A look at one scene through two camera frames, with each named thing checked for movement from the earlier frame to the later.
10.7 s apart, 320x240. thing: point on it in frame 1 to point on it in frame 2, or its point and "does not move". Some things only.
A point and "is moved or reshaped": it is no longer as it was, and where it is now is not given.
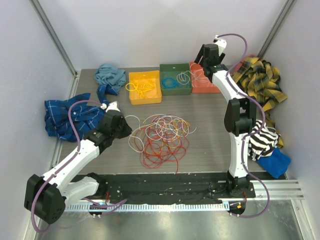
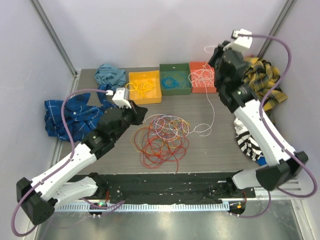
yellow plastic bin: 144,88 does not move
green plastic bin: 176,79 does not move
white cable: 163,127 is moved or reshaped
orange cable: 161,136 does not move
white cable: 196,74 is moved or reshaped
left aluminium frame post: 46,22 does not move
